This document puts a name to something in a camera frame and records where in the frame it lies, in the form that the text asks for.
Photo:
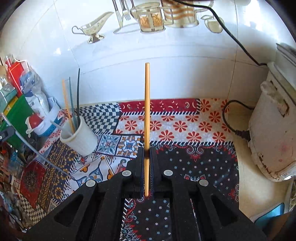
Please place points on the orange wooden chopstick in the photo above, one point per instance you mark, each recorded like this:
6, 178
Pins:
67, 105

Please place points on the dark green chopstick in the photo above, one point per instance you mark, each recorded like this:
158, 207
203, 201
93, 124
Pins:
78, 99

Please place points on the colourful patchwork table mat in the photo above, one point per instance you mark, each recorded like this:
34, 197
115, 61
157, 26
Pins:
193, 180

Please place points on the tissue box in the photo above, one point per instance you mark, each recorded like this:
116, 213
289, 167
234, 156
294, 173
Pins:
8, 92

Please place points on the blue white food bag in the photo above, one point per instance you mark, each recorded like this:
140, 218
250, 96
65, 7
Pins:
31, 85

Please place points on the red tin box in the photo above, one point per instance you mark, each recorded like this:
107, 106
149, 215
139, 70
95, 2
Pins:
14, 69

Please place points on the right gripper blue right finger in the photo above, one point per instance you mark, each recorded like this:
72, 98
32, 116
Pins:
159, 184

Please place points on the green box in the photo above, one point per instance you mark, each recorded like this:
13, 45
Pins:
17, 117

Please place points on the white rice cooker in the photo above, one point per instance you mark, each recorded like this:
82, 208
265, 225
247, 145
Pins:
272, 123

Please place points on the white ceramic utensil cup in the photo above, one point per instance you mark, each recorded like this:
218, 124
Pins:
83, 141

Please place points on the red tomato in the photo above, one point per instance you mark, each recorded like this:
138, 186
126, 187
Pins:
35, 120

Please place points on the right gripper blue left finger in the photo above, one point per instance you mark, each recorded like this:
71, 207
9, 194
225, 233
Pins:
135, 184

